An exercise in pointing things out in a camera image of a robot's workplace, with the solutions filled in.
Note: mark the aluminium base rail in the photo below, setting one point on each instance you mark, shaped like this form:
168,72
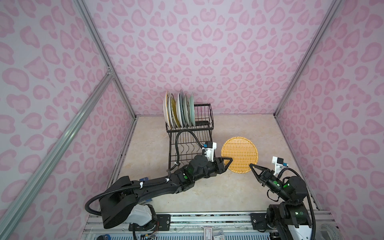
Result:
190,226

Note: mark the white plate black rings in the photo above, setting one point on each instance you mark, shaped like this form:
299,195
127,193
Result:
179,109

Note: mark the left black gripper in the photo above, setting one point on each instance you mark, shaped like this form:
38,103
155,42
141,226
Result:
221,168

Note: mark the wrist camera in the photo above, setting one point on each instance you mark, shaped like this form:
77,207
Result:
279,165
209,150

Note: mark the white tape roll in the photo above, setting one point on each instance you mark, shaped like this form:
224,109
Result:
327,232

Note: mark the white plate orange sunburst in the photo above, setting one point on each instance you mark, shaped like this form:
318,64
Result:
170,111

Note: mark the orange woven tray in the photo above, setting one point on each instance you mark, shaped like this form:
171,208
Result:
243,152

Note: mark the green woven bamboo tray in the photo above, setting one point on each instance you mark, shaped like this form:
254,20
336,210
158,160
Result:
174,114

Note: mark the aluminium frame right post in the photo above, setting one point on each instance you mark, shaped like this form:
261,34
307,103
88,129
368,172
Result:
315,42

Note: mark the black wire dish rack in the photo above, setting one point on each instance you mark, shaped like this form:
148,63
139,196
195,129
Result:
185,143

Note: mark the aluminium frame post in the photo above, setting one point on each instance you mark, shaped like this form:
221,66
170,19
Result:
91,26
315,42

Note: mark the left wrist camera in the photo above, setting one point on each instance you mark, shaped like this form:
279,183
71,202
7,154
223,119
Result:
209,150

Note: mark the grey blue plate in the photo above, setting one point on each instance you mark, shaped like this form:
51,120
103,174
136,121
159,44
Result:
181,100

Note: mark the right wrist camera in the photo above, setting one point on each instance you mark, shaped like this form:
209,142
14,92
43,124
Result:
279,165

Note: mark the star plate yellow rim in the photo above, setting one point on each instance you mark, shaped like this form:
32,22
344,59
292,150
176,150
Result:
165,109

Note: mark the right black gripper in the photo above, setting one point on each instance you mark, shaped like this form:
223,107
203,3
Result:
269,175

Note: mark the pale blue flower plate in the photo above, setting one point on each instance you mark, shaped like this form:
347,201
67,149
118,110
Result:
192,110

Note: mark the aluminium frame left diagonal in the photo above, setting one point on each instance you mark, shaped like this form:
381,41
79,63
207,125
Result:
20,205

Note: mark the aluminium frame left post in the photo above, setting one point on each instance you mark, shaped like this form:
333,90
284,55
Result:
91,26

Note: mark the white plate small drawings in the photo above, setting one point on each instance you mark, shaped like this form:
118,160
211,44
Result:
186,110

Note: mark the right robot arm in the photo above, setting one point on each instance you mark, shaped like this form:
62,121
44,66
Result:
294,217

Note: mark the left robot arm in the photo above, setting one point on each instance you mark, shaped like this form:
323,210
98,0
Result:
118,201

